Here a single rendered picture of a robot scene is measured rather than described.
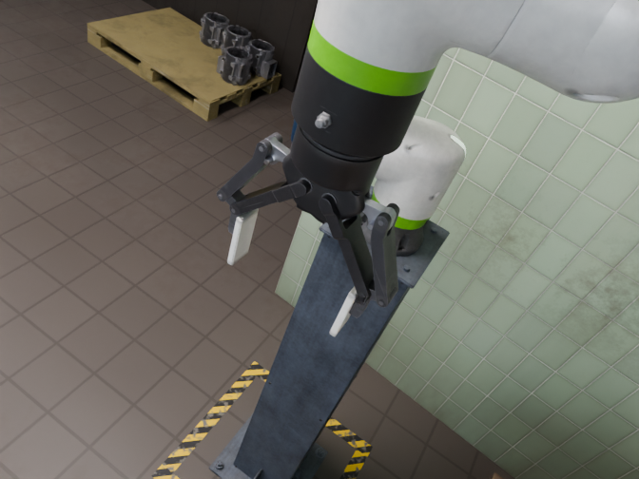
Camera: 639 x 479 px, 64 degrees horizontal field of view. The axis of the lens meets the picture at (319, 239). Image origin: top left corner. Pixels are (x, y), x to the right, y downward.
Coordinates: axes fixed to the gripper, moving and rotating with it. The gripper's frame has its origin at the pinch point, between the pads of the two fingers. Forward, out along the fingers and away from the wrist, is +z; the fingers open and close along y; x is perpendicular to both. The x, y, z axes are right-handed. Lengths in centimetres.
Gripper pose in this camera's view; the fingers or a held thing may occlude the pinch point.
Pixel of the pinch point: (288, 284)
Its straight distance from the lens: 55.0
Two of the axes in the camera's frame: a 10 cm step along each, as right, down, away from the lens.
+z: -2.6, 6.8, 6.8
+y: -8.2, -5.3, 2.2
